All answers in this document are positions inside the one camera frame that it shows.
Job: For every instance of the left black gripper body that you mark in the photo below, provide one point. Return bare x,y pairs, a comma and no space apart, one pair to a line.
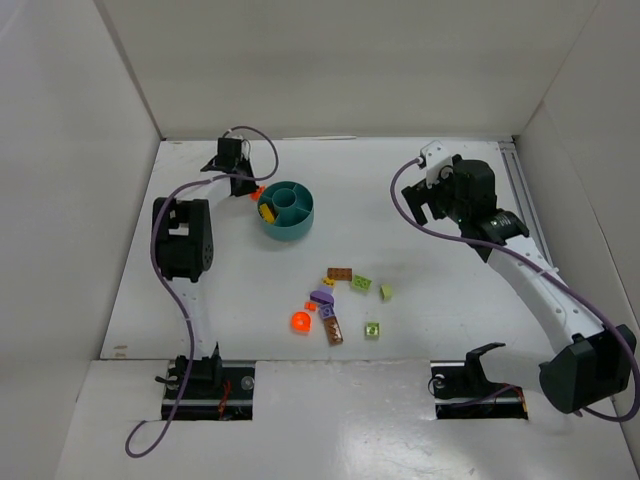
232,167

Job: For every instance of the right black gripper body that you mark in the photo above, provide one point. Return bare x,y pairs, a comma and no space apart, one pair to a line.
427,195

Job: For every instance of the orange round lego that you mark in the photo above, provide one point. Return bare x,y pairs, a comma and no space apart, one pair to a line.
257,194
301,322

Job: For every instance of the brown printed lego tile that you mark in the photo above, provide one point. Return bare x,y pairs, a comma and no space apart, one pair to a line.
333,331

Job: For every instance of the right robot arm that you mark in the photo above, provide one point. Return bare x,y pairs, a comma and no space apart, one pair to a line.
593,358

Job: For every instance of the teal divided round container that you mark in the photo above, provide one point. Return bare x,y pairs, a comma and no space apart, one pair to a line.
293,206

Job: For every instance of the light green lego slope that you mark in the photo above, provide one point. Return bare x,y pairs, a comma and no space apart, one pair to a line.
386,292

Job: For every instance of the green lego brick 2x2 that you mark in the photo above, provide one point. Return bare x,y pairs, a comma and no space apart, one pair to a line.
361,283

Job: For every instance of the brown lego plate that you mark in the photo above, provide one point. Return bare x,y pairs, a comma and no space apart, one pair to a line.
340,274

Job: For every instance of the purple arch lego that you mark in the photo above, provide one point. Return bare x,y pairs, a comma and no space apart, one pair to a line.
322,295

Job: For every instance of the green lego brick lower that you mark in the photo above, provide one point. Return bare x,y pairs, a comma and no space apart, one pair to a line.
372,331

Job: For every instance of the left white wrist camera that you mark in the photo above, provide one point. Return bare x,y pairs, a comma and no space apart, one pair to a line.
236,145

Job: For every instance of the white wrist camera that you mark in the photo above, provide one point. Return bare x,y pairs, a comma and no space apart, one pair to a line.
236,145
434,159

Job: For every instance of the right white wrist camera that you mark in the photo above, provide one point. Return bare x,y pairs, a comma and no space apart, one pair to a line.
434,159

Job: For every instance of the aluminium rail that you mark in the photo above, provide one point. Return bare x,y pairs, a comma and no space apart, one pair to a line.
535,230

